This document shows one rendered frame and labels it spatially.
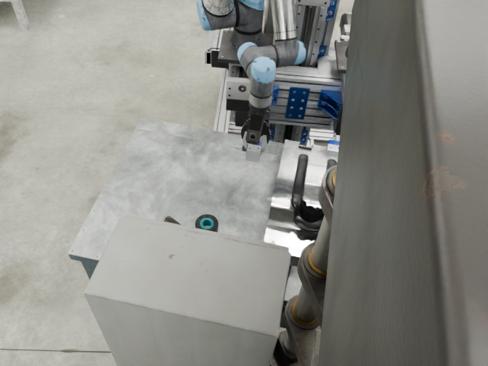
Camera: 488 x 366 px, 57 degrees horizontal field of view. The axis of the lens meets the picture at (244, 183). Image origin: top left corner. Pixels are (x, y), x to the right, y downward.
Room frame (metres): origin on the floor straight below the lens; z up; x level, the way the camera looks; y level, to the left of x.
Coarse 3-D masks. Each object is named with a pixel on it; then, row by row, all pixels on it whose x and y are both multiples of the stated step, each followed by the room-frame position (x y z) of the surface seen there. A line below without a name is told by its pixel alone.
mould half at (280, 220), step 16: (288, 144) 1.26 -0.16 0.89; (288, 160) 1.17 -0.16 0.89; (320, 160) 1.19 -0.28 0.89; (336, 160) 1.19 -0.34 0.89; (288, 176) 1.10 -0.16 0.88; (320, 176) 1.11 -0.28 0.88; (288, 192) 0.98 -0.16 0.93; (304, 192) 1.00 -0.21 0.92; (272, 208) 0.91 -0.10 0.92; (288, 208) 0.91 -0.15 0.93; (272, 224) 0.89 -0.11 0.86; (288, 224) 0.89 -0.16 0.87; (288, 240) 0.83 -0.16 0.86; (304, 240) 0.84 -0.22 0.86
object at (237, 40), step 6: (234, 30) 1.66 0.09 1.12; (240, 30) 1.63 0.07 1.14; (258, 30) 1.64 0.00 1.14; (234, 36) 1.65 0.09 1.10; (240, 36) 1.63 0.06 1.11; (246, 36) 1.62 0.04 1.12; (252, 36) 1.63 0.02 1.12; (258, 36) 1.64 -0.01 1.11; (234, 42) 1.64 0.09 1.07; (240, 42) 1.62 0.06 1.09; (246, 42) 1.62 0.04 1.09; (252, 42) 1.62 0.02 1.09; (258, 42) 1.64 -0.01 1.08; (234, 48) 1.62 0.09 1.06
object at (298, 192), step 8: (304, 160) 1.19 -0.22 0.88; (328, 160) 1.19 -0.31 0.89; (296, 168) 1.14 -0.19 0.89; (304, 168) 1.14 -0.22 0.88; (328, 168) 1.16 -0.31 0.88; (296, 176) 1.10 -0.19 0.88; (304, 176) 1.10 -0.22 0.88; (296, 184) 1.06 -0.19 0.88; (304, 184) 1.06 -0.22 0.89; (296, 192) 1.00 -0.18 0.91; (296, 200) 0.97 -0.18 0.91; (296, 208) 0.94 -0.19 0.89; (304, 208) 0.92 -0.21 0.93; (312, 208) 0.91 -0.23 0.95; (320, 208) 0.90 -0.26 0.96; (296, 216) 0.92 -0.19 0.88; (304, 216) 0.91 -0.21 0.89; (312, 216) 0.91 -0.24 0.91; (320, 216) 0.92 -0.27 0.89; (296, 224) 0.89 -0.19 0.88; (304, 224) 0.90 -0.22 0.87; (312, 224) 0.90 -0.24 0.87; (320, 224) 0.90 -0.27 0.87
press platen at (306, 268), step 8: (304, 248) 0.53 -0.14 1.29; (312, 248) 0.53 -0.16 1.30; (304, 256) 0.51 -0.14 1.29; (304, 264) 0.49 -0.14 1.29; (312, 264) 0.49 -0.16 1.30; (304, 272) 0.47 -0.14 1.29; (312, 272) 0.47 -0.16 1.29; (320, 272) 0.47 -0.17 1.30; (304, 280) 0.46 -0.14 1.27; (312, 280) 0.46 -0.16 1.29; (320, 280) 0.46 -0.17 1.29; (304, 288) 0.46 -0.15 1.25; (312, 288) 0.44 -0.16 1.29; (320, 288) 0.44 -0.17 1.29; (312, 296) 0.43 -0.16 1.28; (320, 296) 0.42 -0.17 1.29; (312, 304) 0.42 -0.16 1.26; (320, 304) 0.40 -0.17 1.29; (320, 312) 0.39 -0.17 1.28; (320, 320) 0.38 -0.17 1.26
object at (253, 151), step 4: (248, 144) 1.17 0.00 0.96; (252, 144) 1.19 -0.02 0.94; (260, 144) 1.19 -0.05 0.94; (248, 148) 1.15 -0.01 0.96; (252, 148) 1.15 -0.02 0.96; (256, 148) 1.15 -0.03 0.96; (260, 148) 1.16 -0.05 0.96; (248, 152) 1.14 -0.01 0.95; (252, 152) 1.14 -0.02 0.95; (256, 152) 1.13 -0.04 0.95; (260, 152) 1.14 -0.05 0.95; (248, 156) 1.14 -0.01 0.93; (252, 156) 1.14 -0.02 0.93; (256, 156) 1.13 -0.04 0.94; (260, 156) 1.16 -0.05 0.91; (248, 160) 1.14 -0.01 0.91; (252, 160) 1.14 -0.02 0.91; (256, 160) 1.13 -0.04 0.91
